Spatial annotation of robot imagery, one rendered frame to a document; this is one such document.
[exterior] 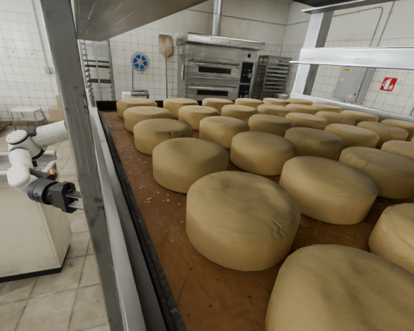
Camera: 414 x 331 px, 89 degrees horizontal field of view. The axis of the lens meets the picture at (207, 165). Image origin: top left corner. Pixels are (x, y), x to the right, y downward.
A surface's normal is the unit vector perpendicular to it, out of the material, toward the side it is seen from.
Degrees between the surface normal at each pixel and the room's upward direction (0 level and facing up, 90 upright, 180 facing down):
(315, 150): 90
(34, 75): 90
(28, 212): 90
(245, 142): 0
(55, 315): 0
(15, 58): 90
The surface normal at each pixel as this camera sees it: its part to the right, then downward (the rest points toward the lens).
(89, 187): 0.47, 0.42
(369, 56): -0.88, 0.14
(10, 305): 0.08, -0.90
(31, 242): 0.28, 0.44
